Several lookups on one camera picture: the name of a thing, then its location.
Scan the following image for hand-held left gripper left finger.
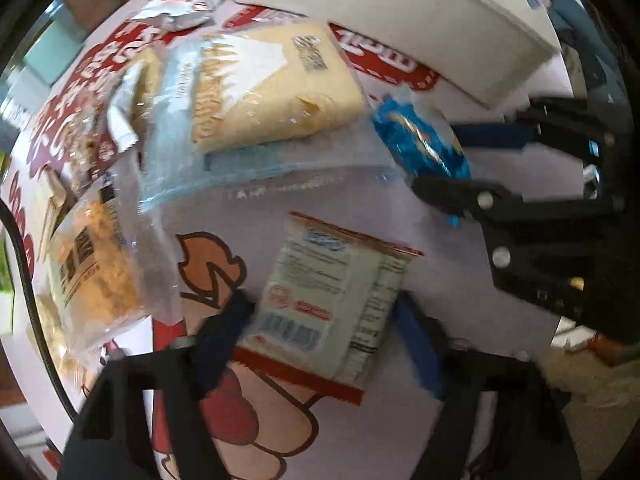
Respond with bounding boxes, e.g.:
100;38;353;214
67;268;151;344
57;289;257;480

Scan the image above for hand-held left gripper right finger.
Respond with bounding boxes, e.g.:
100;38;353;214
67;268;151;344
392;291;583;480

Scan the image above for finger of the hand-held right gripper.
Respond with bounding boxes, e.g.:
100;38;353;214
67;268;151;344
452;97;621;171
410;175;626;321

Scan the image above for blue snack packet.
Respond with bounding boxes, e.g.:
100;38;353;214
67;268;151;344
371;95;473;231

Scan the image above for white red-edged snack packet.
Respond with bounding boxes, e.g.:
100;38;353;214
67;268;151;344
232;211;426;407

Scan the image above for white storage box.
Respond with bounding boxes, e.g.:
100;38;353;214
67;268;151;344
220;0;561;108

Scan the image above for clear packet round nut cake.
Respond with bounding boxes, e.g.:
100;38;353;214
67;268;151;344
67;60;146;196

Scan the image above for printed white table cover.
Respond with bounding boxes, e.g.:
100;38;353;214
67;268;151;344
0;0;576;480

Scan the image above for orange crumb snack packet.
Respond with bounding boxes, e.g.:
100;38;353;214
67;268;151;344
47;180;171;356

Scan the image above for beige snack packet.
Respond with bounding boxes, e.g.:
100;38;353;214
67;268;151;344
31;166;71;263

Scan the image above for large yellow cake packet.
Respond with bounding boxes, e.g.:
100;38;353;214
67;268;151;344
137;20;396;211

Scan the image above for silver orange print snack packet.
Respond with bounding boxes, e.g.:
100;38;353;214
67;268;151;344
132;0;233;33

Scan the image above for black cable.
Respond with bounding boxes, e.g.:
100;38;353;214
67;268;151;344
0;200;81;418

